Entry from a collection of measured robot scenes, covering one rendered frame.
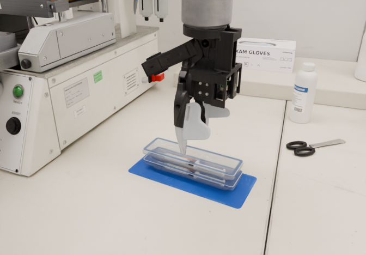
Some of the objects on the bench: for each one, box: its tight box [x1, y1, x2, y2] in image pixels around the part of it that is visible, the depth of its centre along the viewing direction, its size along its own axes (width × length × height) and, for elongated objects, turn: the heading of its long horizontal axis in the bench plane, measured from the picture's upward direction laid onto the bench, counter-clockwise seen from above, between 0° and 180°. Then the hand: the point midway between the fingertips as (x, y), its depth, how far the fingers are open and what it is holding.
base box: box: [21, 31, 164, 177], centre depth 87 cm, size 54×38×17 cm
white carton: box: [236, 37, 296, 73], centre depth 111 cm, size 12×23×7 cm, turn 73°
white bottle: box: [290, 62, 318, 124], centre depth 83 cm, size 5×5×14 cm
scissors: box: [286, 138, 346, 156], centre depth 74 cm, size 14×6×1 cm, turn 110°
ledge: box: [174, 57, 366, 110], centre depth 106 cm, size 30×84×4 cm, turn 72°
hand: (191, 136), depth 62 cm, fingers open, 8 cm apart
